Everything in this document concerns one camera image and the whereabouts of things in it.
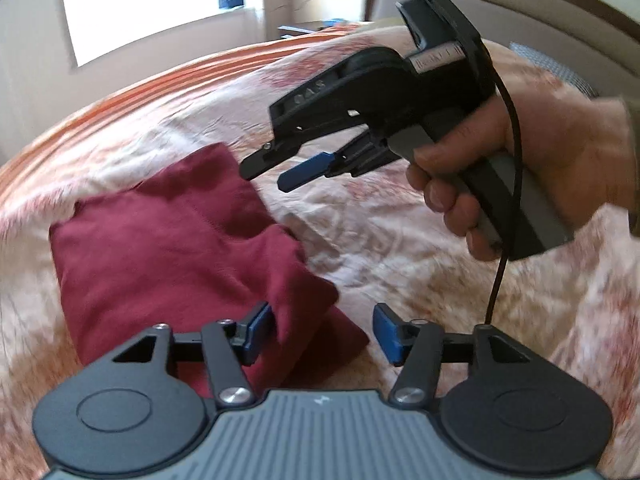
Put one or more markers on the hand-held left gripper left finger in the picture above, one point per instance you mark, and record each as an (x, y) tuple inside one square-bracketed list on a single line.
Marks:
[(259, 332)]

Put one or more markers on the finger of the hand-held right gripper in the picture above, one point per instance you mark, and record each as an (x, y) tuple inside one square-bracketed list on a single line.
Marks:
[(260, 160), (305, 172)]

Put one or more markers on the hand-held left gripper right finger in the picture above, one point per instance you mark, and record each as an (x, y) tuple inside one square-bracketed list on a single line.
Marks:
[(386, 332)]

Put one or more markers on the dark red shirt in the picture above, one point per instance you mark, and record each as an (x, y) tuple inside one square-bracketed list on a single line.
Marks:
[(175, 240)]

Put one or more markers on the person's right forearm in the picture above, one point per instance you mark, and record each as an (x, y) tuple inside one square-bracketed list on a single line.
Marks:
[(632, 160)]

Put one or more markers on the person's right hand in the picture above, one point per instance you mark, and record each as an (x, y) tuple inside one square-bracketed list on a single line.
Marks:
[(565, 150)]

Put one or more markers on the orange and cream patterned blanket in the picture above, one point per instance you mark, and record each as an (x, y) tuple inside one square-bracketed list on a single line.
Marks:
[(400, 260)]

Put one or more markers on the dark nightstand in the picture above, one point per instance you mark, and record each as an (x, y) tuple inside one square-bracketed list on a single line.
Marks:
[(305, 27)]

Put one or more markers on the grey patterned pillow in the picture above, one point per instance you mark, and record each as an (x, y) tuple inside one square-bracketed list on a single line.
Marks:
[(550, 62)]

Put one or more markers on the beige headboard with brown edge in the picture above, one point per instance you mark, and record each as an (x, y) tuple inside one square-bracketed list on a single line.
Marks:
[(550, 15)]

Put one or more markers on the bright window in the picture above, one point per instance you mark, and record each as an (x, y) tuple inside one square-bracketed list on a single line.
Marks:
[(150, 0)]

